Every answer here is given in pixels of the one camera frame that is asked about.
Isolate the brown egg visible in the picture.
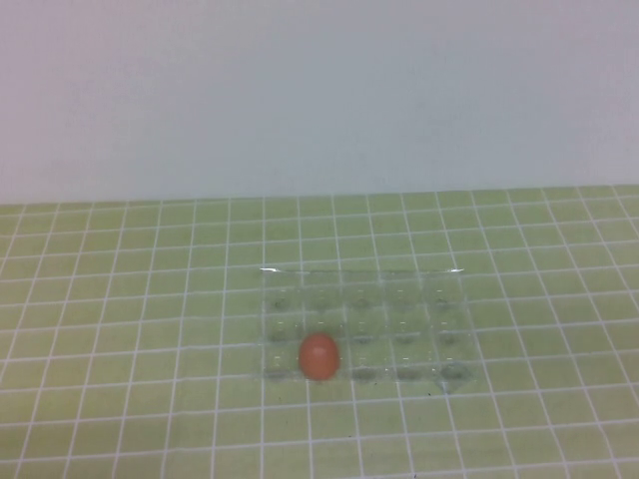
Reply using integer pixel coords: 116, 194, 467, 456
298, 332, 342, 382

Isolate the clear plastic egg tray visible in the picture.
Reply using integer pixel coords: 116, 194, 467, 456
257, 266, 480, 396

